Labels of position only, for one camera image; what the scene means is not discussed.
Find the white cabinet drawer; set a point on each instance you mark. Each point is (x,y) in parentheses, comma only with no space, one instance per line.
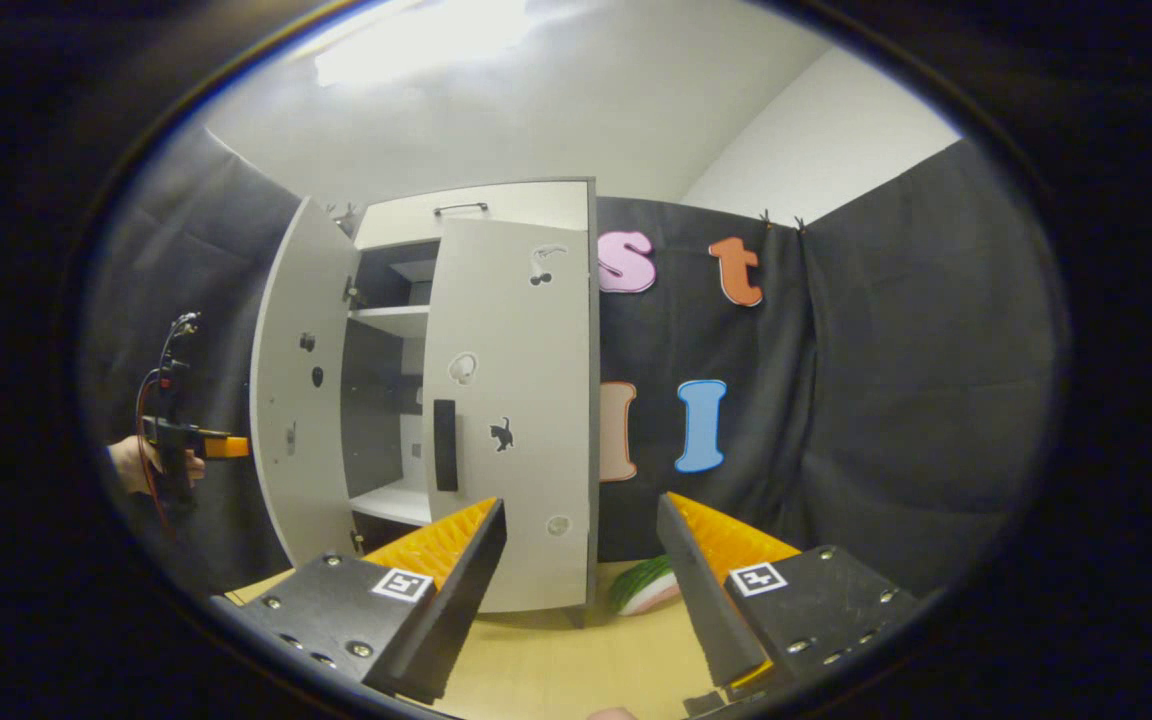
(536,205)

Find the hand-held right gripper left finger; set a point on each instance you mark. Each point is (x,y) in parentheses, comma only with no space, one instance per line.
(461,600)

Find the grey and white cabinet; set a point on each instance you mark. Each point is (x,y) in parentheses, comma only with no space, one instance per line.
(371,410)

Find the white cabinet door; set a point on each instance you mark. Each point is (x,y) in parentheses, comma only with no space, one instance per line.
(276,300)
(516,340)

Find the toy watermelon slice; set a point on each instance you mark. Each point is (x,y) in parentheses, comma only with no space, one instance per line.
(641,585)

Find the black backdrop cloth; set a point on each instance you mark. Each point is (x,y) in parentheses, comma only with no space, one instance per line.
(886,400)

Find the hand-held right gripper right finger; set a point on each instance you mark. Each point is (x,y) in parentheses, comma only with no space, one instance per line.
(701,600)

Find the ceiling light panel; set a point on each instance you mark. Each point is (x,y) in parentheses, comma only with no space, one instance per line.
(416,45)

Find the white cabinet shelf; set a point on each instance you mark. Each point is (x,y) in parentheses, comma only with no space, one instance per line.
(401,500)
(401,320)

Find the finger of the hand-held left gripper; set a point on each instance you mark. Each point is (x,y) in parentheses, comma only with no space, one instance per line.
(226,447)

